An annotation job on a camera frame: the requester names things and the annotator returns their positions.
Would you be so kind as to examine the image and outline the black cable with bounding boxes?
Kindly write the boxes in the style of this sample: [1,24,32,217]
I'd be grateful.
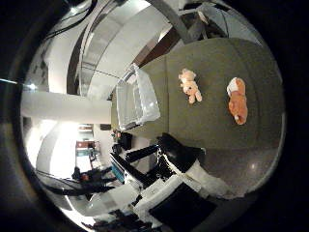
[44,0,99,43]

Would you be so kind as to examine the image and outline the beige teddy bear plush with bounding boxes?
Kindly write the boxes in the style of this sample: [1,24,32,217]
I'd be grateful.
[178,68,204,104]

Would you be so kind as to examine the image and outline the clear plastic storage container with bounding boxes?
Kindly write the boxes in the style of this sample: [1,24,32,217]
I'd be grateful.
[115,63,161,131]

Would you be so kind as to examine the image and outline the person in dark clothes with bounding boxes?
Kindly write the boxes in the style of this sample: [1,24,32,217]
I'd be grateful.
[70,165,117,194]

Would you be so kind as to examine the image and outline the grey metal pole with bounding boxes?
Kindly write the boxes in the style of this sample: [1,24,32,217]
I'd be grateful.
[151,0,194,44]

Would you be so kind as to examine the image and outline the black office chair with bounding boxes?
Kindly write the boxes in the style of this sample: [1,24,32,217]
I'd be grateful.
[119,131,133,151]

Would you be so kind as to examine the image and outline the orange and white fox plush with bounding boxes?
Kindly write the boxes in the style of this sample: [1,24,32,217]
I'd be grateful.
[226,76,249,126]

